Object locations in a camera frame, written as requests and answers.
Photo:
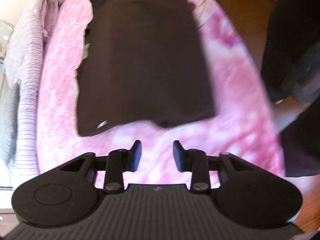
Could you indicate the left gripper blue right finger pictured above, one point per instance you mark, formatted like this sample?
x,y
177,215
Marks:
x,y
179,155

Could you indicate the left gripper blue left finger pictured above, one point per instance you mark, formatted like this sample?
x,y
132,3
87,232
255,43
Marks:
x,y
134,156

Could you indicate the dark brown shirt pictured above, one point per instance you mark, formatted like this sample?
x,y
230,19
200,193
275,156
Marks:
x,y
142,61

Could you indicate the pink floral blanket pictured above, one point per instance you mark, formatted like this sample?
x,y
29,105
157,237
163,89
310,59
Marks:
x,y
242,124

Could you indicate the grey pillow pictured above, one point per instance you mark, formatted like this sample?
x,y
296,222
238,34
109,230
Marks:
x,y
9,111

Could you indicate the person dark clothing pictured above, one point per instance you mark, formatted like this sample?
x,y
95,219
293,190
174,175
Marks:
x,y
290,67

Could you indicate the white striped duvet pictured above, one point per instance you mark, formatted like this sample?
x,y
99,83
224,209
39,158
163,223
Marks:
x,y
24,61

